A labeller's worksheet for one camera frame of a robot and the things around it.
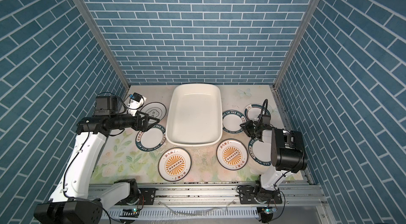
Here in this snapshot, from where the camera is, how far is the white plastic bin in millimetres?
945

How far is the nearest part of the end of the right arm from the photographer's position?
0.75m

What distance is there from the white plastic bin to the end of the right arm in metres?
0.15
